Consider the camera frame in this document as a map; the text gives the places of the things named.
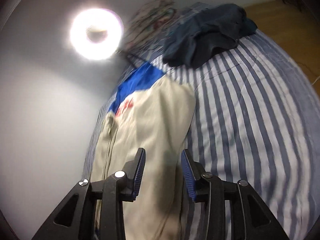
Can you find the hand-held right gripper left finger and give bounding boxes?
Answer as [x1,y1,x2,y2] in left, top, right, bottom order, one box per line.
[31,147,147,240]

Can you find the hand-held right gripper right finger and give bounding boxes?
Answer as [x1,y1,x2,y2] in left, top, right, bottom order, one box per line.
[180,149,292,240]

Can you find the beige and blue jacket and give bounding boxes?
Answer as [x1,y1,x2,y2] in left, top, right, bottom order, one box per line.
[91,62,197,240]

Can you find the dark blue clothes pile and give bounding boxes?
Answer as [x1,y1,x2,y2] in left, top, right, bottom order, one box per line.
[162,4,258,68]

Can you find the blue striped blanket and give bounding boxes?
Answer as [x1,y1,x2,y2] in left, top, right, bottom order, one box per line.
[82,27,320,240]

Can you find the rolled floral quilt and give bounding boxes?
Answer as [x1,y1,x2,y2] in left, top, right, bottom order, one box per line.
[124,0,183,53]

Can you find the white ring light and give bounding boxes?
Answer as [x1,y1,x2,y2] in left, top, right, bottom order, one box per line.
[69,8,124,61]

